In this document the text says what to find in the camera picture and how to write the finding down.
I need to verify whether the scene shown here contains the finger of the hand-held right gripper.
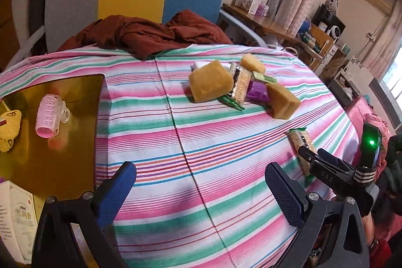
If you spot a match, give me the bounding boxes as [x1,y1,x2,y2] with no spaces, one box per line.
[317,148,351,171]
[298,145,319,164]

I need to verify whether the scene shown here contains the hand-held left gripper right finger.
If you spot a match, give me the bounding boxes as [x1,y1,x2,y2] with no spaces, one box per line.
[265,162,371,268]

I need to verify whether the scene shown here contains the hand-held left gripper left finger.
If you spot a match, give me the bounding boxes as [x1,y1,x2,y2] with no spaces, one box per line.
[31,161,137,268]

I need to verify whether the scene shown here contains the gold tin box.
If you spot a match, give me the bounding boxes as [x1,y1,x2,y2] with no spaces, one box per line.
[0,74,106,268]

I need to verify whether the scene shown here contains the green cream small box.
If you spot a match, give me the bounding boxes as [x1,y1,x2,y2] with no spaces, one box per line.
[251,72,277,84]

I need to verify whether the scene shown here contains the pink hair roller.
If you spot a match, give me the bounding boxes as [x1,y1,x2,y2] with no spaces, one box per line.
[35,94,71,139]

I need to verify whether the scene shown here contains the small yellow sponge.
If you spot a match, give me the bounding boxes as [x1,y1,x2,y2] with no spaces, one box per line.
[240,53,267,74]

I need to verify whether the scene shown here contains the yellow knitted pouch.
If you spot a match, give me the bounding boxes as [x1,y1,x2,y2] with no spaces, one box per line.
[0,109,22,152]

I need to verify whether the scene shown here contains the person's right hand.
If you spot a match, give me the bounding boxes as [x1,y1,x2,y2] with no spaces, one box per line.
[362,213,379,245]

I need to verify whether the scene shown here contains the pink bedding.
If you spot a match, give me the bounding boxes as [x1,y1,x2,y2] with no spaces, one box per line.
[345,95,390,143]

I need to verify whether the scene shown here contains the tan sponge wedge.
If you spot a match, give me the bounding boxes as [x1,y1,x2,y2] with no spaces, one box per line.
[266,83,301,120]

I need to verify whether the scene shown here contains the purple packet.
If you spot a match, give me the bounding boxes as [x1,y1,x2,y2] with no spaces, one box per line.
[245,81,271,105]

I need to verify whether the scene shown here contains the white leaf print cabinet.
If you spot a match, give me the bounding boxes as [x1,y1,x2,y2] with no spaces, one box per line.
[333,56,374,89]

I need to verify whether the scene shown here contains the striped tablecloth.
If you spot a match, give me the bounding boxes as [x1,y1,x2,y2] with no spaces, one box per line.
[0,43,362,268]

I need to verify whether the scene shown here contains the side window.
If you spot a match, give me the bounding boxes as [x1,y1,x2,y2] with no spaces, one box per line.
[378,48,402,127]

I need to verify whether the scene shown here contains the green packet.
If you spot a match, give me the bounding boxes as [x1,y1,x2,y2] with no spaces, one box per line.
[218,95,245,112]

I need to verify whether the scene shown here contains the white printed card box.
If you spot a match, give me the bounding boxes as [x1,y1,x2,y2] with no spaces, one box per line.
[0,180,40,256]

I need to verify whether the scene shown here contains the large tan sponge block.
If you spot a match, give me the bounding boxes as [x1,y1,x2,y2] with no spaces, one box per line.
[188,60,234,103]

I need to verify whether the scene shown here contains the wooden desk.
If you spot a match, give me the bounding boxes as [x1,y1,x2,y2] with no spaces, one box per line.
[221,3,324,61]

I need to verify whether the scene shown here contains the purple tissue box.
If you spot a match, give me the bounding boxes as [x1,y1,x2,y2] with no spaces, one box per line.
[255,3,271,17]

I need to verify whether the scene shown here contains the brown jacket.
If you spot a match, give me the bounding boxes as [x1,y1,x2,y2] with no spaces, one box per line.
[57,10,233,61]

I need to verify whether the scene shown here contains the white carton box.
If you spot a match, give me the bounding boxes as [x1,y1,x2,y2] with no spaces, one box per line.
[235,0,263,16]

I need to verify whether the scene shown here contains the white plastic sheet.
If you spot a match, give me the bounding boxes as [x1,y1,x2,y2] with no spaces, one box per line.
[6,25,46,68]

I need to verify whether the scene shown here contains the wooden wardrobe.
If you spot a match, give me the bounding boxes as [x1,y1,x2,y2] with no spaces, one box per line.
[0,0,19,68]

